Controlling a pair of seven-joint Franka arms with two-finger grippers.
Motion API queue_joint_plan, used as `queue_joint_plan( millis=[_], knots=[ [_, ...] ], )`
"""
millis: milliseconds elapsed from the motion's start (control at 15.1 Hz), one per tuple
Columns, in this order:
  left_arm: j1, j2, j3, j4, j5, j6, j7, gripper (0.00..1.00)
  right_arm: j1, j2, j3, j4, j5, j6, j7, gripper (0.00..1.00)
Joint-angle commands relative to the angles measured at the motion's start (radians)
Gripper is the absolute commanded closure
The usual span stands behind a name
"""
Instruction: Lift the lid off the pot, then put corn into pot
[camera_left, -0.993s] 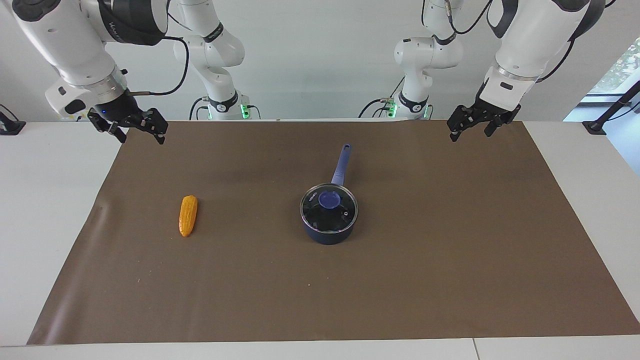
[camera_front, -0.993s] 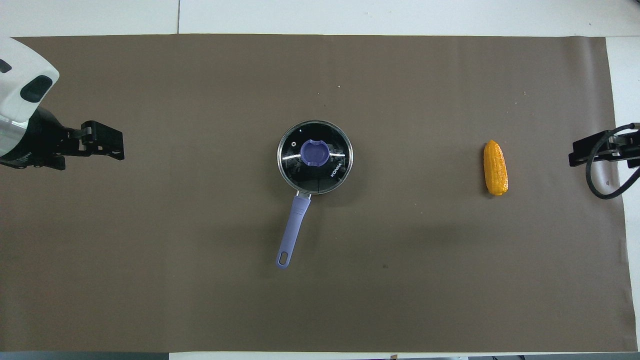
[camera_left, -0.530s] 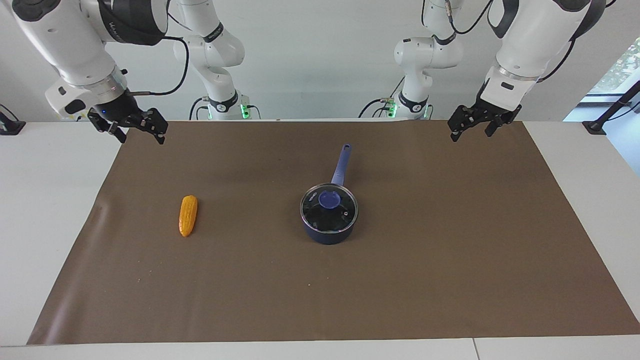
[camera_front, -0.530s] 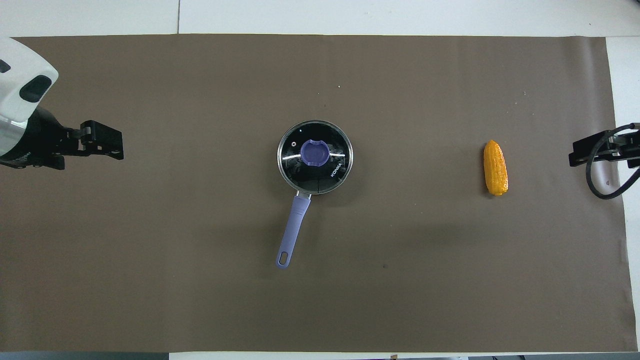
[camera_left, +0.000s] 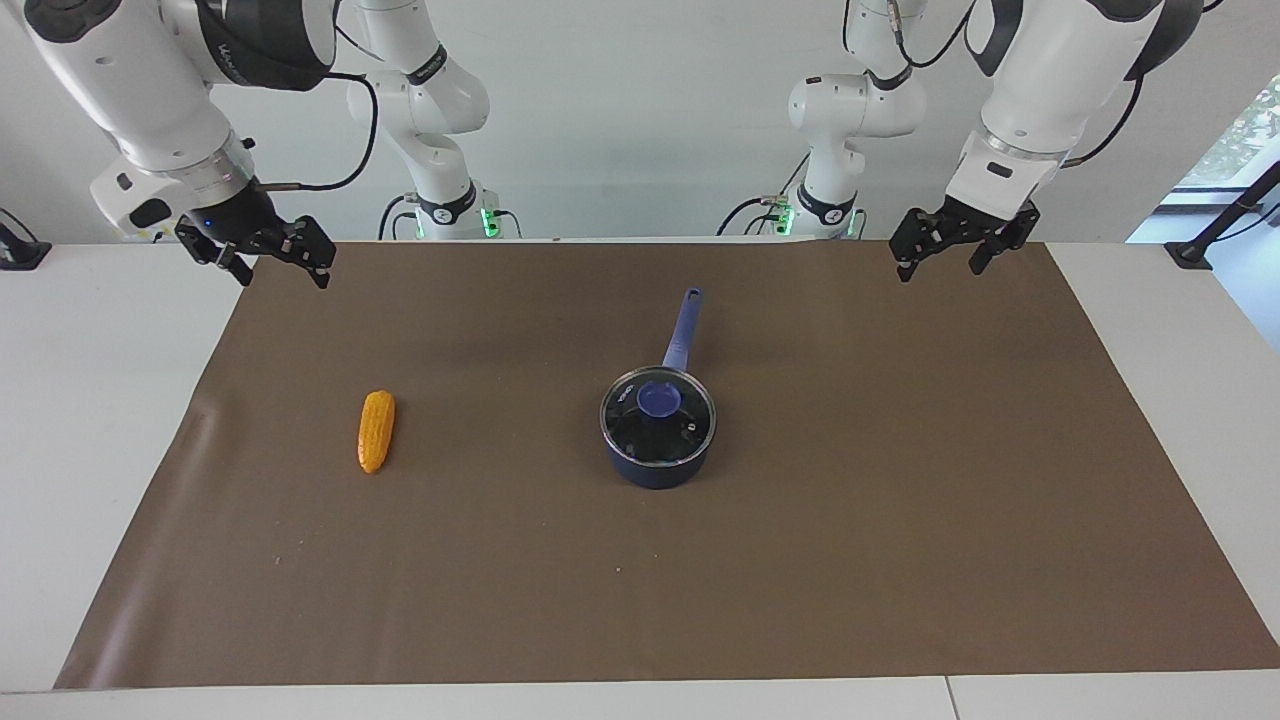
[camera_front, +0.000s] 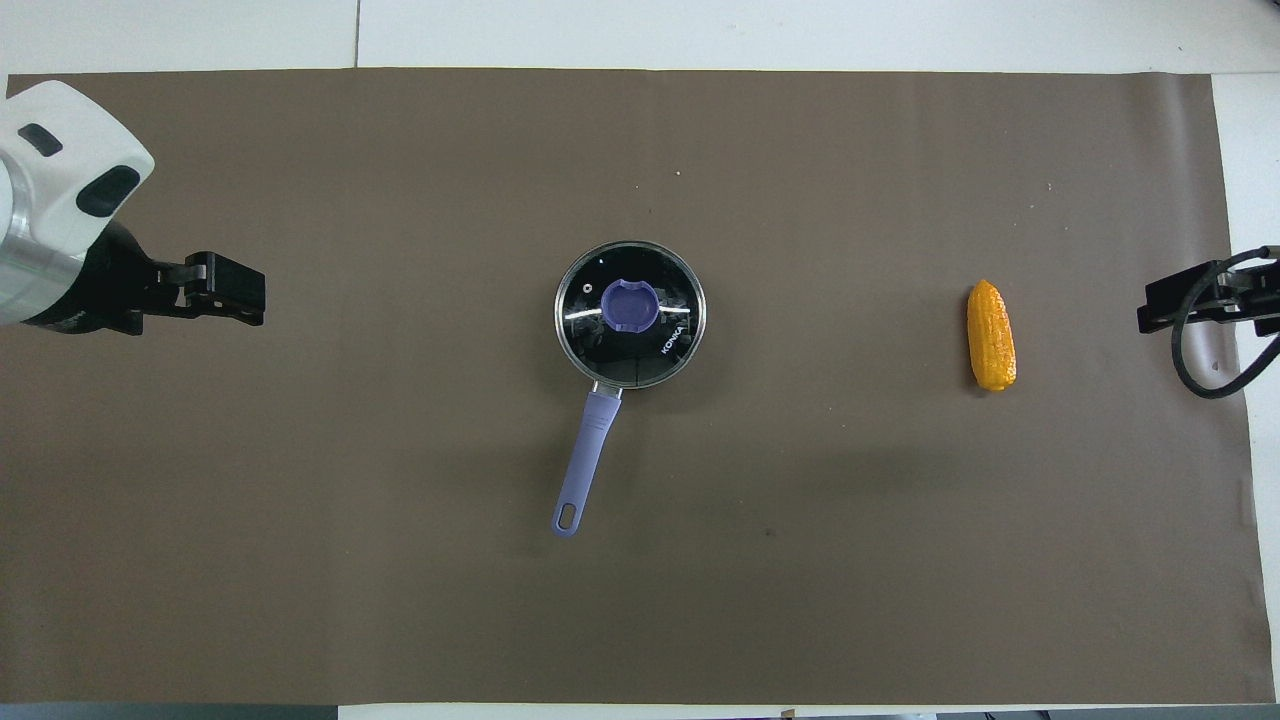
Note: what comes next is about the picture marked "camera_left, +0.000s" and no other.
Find yellow corn cob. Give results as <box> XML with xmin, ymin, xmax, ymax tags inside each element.
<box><xmin>357</xmin><ymin>390</ymin><xmax>396</xmax><ymax>475</ymax></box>

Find glass lid with blue knob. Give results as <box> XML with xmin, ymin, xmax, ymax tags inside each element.
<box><xmin>600</xmin><ymin>366</ymin><xmax>717</xmax><ymax>469</ymax></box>

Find black table clamp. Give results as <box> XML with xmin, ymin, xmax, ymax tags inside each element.
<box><xmin>0</xmin><ymin>208</ymin><xmax>53</xmax><ymax>271</ymax></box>

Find dark blue saucepan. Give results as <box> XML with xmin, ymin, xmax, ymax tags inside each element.
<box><xmin>600</xmin><ymin>288</ymin><xmax>718</xmax><ymax>491</ymax></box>

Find black stand with pole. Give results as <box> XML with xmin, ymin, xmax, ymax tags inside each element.
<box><xmin>1165</xmin><ymin>160</ymin><xmax>1280</xmax><ymax>271</ymax></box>

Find brown table mat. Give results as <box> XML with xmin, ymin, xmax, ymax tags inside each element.
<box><xmin>53</xmin><ymin>238</ymin><xmax>1280</xmax><ymax>691</ymax></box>

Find black right base cable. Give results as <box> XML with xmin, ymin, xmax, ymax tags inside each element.
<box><xmin>377</xmin><ymin>192</ymin><xmax>421</xmax><ymax>242</ymax></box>

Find black base cable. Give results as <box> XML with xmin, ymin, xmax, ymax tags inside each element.
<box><xmin>715</xmin><ymin>150</ymin><xmax>813</xmax><ymax>239</ymax></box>
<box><xmin>377</xmin><ymin>192</ymin><xmax>421</xmax><ymax>242</ymax></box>

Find black right arm wrist cable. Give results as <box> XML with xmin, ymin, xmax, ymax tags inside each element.
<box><xmin>250</xmin><ymin>70</ymin><xmax>381</xmax><ymax>193</ymax></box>

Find black arm wrist cable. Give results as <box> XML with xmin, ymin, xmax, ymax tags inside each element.
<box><xmin>250</xmin><ymin>70</ymin><xmax>381</xmax><ymax>193</ymax></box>
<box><xmin>1060</xmin><ymin>72</ymin><xmax>1147</xmax><ymax>169</ymax></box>

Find black left base cable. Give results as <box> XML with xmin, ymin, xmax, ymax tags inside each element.
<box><xmin>715</xmin><ymin>150</ymin><xmax>813</xmax><ymax>239</ymax></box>

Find black left arm wrist cable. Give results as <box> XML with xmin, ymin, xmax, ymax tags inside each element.
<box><xmin>1060</xmin><ymin>72</ymin><xmax>1147</xmax><ymax>169</ymax></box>

